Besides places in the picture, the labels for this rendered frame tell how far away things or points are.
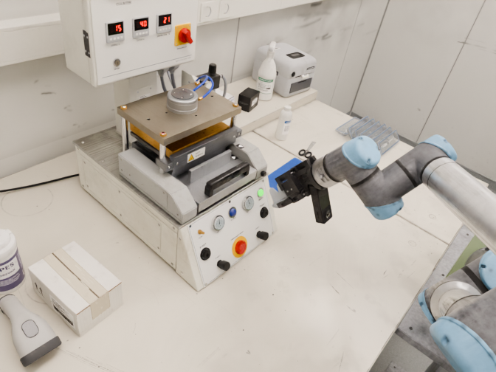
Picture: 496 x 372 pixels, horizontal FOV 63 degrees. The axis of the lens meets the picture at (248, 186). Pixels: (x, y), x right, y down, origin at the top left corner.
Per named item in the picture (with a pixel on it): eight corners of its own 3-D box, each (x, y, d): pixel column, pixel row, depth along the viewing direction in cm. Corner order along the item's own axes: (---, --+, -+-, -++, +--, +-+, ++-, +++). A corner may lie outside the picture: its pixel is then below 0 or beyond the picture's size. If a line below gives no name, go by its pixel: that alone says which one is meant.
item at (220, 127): (130, 134, 108) (128, 102, 102) (191, 111, 123) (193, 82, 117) (173, 165, 101) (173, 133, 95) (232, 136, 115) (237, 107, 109)
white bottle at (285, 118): (272, 137, 169) (280, 106, 160) (277, 133, 173) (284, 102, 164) (283, 142, 168) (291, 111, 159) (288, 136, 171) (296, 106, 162)
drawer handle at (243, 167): (204, 193, 102) (205, 181, 99) (243, 171, 111) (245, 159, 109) (209, 198, 101) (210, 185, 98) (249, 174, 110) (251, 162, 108)
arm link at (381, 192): (424, 198, 88) (394, 157, 87) (379, 226, 90) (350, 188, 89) (413, 190, 96) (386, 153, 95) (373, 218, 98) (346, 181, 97)
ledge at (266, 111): (141, 125, 162) (141, 114, 159) (269, 76, 216) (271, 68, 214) (193, 159, 149) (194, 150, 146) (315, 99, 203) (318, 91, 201)
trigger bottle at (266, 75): (255, 91, 190) (264, 38, 174) (272, 94, 190) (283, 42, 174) (252, 99, 183) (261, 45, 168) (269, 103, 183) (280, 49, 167)
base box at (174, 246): (80, 188, 128) (74, 143, 118) (172, 148, 153) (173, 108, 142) (197, 292, 105) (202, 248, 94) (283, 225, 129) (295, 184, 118)
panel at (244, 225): (203, 287, 106) (186, 225, 99) (273, 232, 125) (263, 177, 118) (208, 289, 104) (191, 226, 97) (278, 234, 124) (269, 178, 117)
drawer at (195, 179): (125, 159, 114) (124, 135, 109) (184, 134, 128) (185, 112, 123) (198, 215, 101) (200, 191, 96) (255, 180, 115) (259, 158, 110)
